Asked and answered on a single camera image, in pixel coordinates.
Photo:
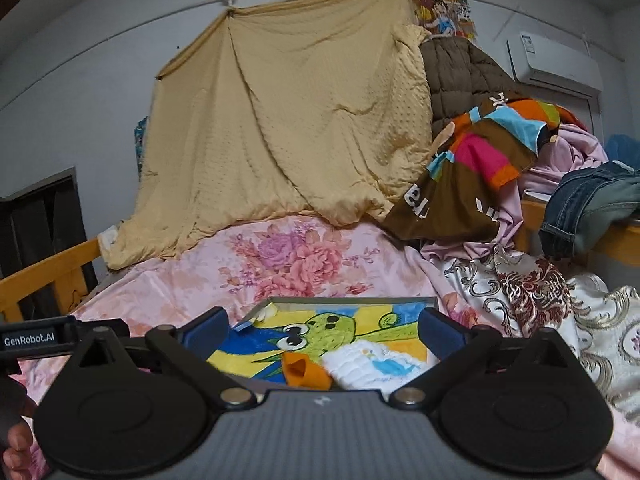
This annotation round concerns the brown quilted blanket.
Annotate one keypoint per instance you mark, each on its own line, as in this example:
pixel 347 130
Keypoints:
pixel 460 80

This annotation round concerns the white air conditioner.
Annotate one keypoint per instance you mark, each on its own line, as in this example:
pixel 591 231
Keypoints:
pixel 555 62

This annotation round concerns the blue plastic bag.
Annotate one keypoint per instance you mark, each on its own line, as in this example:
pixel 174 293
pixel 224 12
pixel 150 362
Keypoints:
pixel 625 150

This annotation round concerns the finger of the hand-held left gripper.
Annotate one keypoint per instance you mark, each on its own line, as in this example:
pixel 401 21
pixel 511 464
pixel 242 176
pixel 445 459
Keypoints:
pixel 35 339

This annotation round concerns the cartoon wall poster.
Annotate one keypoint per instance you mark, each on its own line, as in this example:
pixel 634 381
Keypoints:
pixel 442 10

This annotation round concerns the person's left hand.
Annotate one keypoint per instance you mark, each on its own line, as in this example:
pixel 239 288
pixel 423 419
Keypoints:
pixel 22 452

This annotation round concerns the orange cloth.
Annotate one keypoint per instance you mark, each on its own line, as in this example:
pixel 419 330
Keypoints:
pixel 305 370

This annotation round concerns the grey tray with cartoon lining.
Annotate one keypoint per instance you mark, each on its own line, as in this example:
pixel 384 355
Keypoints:
pixel 320 330

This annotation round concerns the wooden bed rail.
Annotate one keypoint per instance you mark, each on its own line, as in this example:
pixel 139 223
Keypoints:
pixel 615 245
pixel 45 272

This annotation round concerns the blue jeans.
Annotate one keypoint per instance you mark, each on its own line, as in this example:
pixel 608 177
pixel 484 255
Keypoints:
pixel 580 200

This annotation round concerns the pink floral bedsheet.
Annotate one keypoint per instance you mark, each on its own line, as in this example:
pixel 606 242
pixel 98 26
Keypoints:
pixel 280 265

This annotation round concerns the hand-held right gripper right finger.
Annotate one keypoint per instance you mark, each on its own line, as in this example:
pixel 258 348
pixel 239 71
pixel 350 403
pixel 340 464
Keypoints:
pixel 439 332

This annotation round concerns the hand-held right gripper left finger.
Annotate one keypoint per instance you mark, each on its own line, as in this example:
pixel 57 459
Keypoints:
pixel 207 332

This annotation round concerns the white printed pillow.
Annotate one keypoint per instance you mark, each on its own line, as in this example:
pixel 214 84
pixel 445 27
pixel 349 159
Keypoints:
pixel 109 245

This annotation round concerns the white soft towel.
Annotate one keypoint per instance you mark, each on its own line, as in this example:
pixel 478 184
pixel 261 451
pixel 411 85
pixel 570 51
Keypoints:
pixel 360 365

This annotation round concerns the teal printed wall hanging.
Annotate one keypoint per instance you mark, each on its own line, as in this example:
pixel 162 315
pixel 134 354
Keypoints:
pixel 140 145

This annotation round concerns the brown colourful striped cloth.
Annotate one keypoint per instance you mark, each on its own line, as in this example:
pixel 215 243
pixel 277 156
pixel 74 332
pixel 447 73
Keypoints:
pixel 460 185

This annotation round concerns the yellow dotted blanket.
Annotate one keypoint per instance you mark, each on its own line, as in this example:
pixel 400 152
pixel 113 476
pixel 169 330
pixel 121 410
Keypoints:
pixel 280 110

